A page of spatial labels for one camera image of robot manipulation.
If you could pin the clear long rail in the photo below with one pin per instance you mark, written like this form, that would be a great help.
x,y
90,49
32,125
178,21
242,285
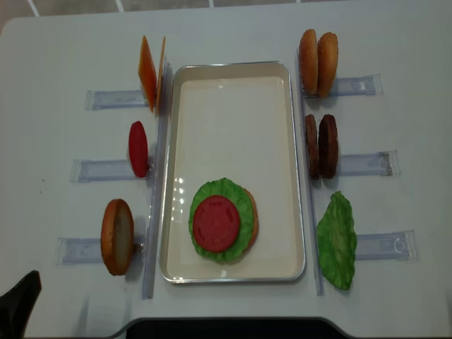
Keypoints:
x,y
159,182
307,180

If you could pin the green lettuce leaf standing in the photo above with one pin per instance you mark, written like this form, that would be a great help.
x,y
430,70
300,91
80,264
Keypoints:
x,y
337,242

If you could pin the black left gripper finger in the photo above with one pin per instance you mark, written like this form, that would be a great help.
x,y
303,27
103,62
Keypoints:
x,y
17,305

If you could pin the brown meat patty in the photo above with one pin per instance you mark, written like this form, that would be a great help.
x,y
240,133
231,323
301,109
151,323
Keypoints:
x,y
328,146
312,146

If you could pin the bun half outer right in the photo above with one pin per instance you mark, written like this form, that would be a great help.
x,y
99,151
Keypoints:
x,y
328,62

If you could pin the clear lettuce holder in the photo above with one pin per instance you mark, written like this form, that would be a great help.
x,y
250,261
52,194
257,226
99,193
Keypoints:
x,y
388,246

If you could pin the bun half standing left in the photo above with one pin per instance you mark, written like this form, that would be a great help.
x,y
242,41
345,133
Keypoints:
x,y
117,237

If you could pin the clear bun holder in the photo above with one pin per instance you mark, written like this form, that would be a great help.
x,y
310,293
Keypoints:
x,y
76,251
352,86

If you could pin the green lettuce on tray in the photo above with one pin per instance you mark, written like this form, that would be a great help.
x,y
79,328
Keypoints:
x,y
236,194

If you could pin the white rectangular metal tray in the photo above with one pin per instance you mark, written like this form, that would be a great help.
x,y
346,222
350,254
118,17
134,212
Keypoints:
x,y
233,121

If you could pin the clear left bun holder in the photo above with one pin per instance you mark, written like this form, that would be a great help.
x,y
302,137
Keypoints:
x,y
76,251

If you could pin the red tomato slice standing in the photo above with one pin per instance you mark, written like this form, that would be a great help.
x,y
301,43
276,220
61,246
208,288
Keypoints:
x,y
138,149

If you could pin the orange cheese slice inner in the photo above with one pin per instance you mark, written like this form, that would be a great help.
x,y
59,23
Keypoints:
x,y
160,77

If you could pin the clear patty holder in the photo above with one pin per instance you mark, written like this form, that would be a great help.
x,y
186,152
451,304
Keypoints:
x,y
373,164

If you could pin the clear cheese holder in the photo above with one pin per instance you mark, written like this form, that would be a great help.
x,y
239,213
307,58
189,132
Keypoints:
x,y
118,99

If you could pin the red tomato slice on tray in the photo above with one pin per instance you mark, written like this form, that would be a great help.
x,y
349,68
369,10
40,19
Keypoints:
x,y
216,224

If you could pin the clear left long rail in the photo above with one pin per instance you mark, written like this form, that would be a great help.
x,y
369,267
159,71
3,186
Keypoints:
x,y
159,182

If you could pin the bottom bun on tray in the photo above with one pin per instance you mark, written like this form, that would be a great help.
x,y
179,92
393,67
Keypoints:
x,y
256,224

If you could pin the bun half inner right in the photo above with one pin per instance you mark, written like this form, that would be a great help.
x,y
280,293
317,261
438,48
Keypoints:
x,y
308,61

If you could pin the clear right long rail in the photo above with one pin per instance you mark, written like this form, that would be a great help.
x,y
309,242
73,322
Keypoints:
x,y
307,180

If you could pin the orange cheese slice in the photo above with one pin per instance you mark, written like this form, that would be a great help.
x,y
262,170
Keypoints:
x,y
160,77
147,74

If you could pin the clear right bun holder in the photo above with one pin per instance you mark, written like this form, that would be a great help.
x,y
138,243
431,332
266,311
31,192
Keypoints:
x,y
352,86

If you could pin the clear tomato holder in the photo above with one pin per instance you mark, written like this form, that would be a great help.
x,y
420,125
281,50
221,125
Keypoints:
x,y
83,171

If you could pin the orange cheese slice outer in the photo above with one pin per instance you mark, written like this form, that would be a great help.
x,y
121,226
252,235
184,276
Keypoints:
x,y
147,74

